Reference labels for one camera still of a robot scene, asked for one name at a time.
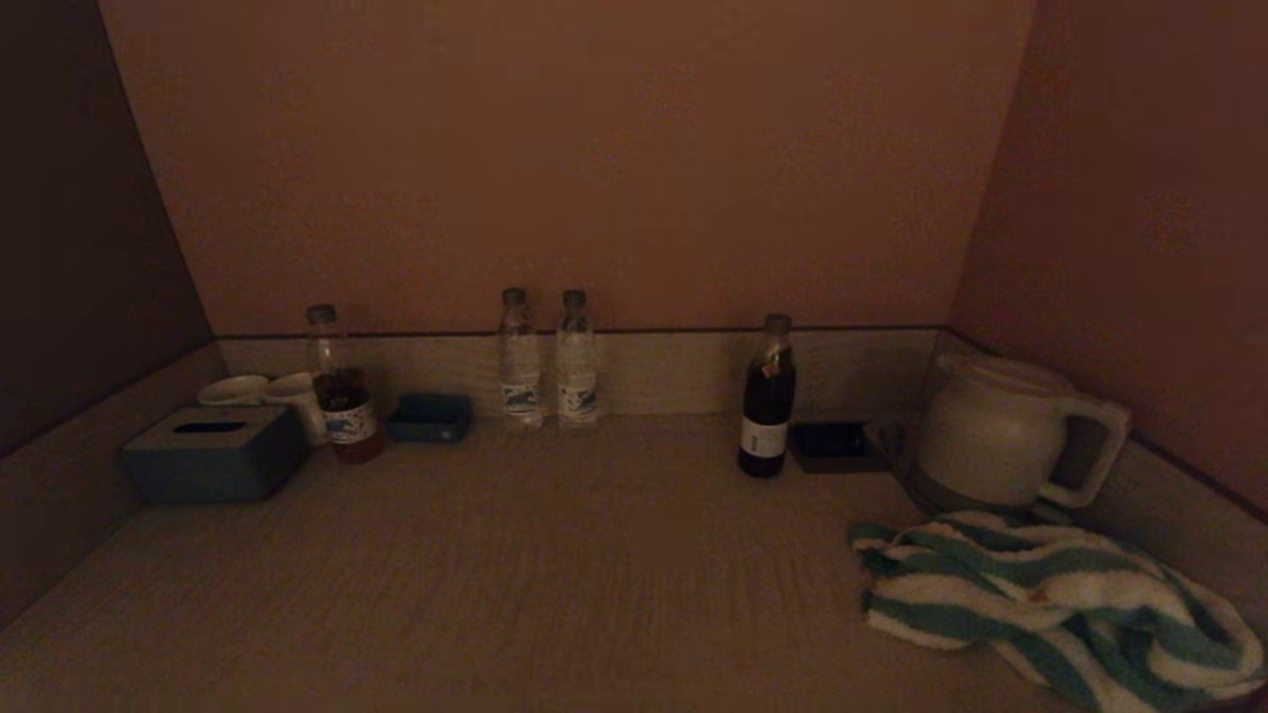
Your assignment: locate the teal white striped towel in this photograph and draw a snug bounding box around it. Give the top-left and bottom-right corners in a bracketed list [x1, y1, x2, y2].
[849, 509, 1268, 713]

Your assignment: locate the clear water bottle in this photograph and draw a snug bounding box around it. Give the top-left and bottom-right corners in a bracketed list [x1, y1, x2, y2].
[555, 288, 601, 428]
[496, 287, 545, 430]

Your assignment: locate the full dark tea bottle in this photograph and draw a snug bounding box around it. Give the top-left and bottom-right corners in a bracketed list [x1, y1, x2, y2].
[738, 312, 799, 479]

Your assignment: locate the small teal tray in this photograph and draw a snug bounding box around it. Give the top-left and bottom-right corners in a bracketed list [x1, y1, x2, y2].
[386, 393, 473, 444]

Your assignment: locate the small black tray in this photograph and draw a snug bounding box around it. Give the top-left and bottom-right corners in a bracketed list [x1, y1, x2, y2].
[790, 420, 889, 474]

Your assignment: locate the half-full tea bottle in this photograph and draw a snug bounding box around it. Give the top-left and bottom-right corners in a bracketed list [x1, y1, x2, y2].
[304, 304, 387, 464]

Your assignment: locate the grey kettle base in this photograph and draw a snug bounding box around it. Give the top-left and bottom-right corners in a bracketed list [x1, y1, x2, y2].
[897, 463, 1081, 528]

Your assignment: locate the white cup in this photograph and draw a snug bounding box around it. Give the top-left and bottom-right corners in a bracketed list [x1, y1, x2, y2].
[264, 371, 330, 448]
[196, 373, 270, 408]

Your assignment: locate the white electric kettle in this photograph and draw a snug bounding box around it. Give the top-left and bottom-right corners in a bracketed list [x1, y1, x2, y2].
[897, 351, 1133, 511]

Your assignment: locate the grey tissue box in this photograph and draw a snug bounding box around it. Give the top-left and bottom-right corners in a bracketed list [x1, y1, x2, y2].
[119, 406, 308, 505]

